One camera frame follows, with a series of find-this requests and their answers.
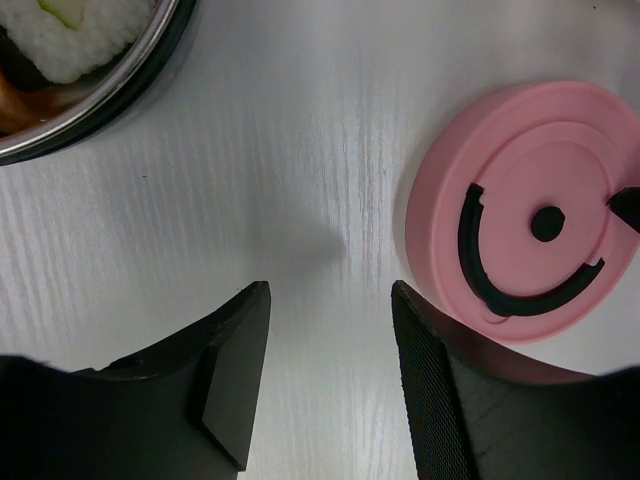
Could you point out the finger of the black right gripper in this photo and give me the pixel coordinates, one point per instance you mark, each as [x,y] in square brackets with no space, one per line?
[625,205]

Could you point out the sushi roll toy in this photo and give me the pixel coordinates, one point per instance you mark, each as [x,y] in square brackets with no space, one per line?
[65,40]

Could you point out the salmon-coloured fish food toy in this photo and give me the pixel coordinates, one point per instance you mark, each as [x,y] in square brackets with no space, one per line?
[15,114]

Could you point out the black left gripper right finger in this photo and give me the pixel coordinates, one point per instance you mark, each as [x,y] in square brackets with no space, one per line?
[479,410]

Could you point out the round steel lunch bowl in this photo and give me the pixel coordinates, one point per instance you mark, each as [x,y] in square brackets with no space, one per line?
[130,83]

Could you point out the pink round lid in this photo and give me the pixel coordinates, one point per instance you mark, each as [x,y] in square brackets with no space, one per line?
[508,229]

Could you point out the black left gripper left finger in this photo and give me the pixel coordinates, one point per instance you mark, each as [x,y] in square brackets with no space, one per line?
[182,408]

